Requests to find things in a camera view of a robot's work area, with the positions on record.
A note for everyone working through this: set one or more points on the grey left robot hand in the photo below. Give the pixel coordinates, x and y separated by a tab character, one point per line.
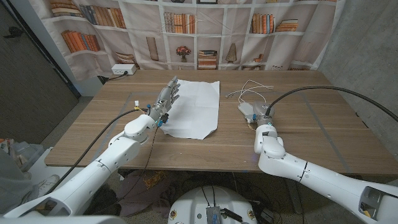
164	102

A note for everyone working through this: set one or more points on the printed bookshelf backdrop cloth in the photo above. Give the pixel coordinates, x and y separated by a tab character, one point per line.
140	28

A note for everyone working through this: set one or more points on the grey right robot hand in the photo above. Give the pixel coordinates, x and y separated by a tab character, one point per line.
262	113

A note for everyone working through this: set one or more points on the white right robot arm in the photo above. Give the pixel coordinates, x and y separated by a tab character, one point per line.
326	183

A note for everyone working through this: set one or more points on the person in grey clothes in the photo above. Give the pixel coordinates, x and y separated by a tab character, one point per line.
12	186

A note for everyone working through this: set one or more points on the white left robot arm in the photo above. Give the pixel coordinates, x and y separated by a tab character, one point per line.
102	168

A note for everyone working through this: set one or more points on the purple cloth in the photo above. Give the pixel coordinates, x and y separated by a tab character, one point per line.
136	193

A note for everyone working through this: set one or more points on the grey metal table leg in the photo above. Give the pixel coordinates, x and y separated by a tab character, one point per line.
293	196

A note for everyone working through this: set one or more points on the black bag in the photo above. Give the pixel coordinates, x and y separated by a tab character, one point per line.
105	203

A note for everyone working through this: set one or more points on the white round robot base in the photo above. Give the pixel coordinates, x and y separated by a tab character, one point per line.
192	205

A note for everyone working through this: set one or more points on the white paper sheet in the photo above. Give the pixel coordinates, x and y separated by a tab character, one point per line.
199	109

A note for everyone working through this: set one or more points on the clear plastic storage box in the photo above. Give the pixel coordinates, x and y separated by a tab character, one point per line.
25	152

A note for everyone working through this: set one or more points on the white power strip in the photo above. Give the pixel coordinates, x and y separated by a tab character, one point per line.
123	69

